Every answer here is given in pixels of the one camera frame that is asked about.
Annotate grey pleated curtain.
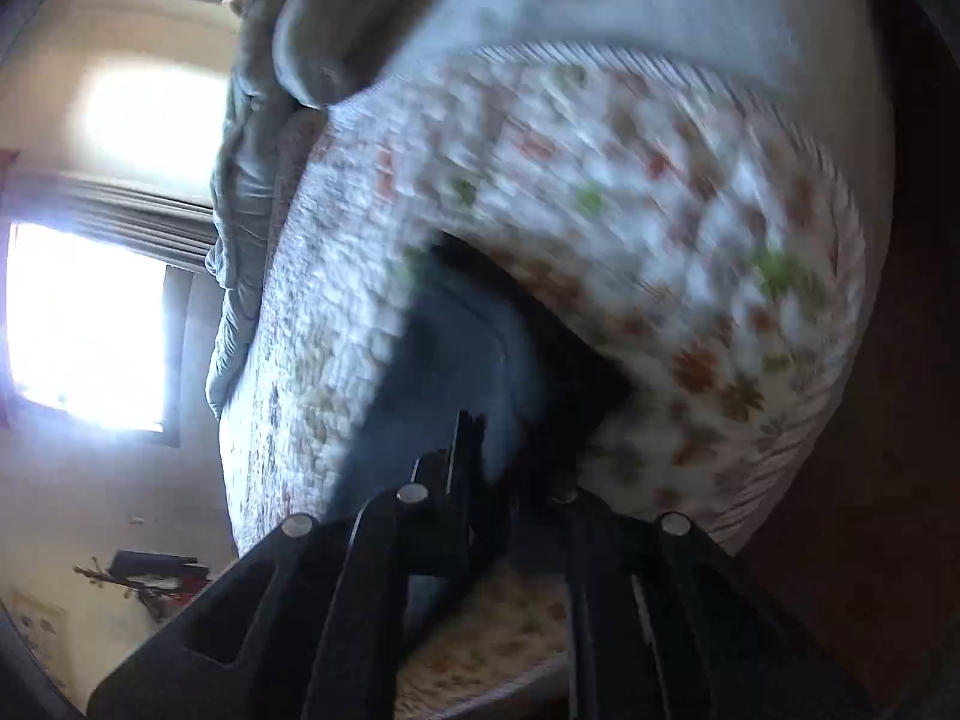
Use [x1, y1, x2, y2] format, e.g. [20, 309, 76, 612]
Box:
[0, 169, 222, 278]

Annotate wall socket plate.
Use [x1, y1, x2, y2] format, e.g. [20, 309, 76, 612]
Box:
[13, 591, 70, 647]

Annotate grey-blue comforter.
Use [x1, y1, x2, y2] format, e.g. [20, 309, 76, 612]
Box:
[204, 0, 331, 421]

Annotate dark pants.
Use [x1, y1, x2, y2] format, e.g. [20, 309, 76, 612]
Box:
[330, 231, 635, 616]

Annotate floral quilted bedspread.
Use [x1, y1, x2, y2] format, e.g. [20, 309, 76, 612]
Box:
[217, 41, 871, 720]

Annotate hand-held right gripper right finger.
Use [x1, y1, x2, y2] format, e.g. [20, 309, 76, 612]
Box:
[551, 487, 871, 720]

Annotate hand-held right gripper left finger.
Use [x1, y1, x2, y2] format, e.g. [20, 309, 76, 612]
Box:
[88, 411, 511, 720]

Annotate window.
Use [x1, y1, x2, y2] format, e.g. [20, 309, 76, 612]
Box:
[4, 221, 167, 434]

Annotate black rectangular object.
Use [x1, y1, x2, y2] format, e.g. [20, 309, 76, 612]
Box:
[110, 550, 200, 580]

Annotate light blue bed sheet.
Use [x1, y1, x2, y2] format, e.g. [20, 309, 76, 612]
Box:
[274, 0, 893, 166]

